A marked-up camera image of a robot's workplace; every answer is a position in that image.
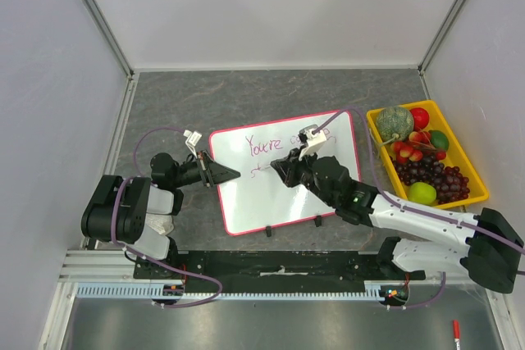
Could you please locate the red marker pen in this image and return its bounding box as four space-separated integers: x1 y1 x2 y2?
452 320 461 350

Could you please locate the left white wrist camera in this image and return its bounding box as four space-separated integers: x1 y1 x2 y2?
183 130 202 157

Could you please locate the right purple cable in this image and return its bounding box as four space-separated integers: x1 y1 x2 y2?
315 107 525 312

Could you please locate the dark purple grape bunch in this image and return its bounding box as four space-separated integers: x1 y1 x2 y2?
393 156 470 206

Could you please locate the pink framed whiteboard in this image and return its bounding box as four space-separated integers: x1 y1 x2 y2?
208 109 362 237

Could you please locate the crumpled clear plastic bag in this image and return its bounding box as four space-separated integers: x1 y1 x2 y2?
145 213 174 235

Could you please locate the yellow plastic fruit bin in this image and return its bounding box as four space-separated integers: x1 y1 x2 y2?
367 100 489 209

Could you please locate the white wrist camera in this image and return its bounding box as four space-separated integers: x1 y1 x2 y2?
299 125 327 161
183 130 202 157

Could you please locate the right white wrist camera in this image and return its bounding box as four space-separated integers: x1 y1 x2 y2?
299 125 327 161

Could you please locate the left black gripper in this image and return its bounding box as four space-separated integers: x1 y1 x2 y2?
171 150 240 188

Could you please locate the green lime fruit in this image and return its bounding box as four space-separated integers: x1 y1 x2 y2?
429 130 450 152

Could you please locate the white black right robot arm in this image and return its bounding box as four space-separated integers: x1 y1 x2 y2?
270 148 524 293

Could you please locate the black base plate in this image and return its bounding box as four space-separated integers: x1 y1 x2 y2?
133 249 426 294

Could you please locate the red apple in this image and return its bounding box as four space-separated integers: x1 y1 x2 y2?
409 107 430 131

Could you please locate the green netted melon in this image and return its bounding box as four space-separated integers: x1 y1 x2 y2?
376 107 414 142

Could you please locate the purple cable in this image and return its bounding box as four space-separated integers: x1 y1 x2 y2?
110 126 224 309
315 107 525 312

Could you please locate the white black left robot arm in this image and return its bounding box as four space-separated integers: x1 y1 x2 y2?
80 151 240 279

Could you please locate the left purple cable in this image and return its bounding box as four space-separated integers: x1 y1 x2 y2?
110 126 224 309

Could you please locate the white slotted cable duct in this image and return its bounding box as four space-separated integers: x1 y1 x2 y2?
75 280 411 299

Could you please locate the green apple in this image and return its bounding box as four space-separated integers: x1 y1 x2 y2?
408 182 437 205

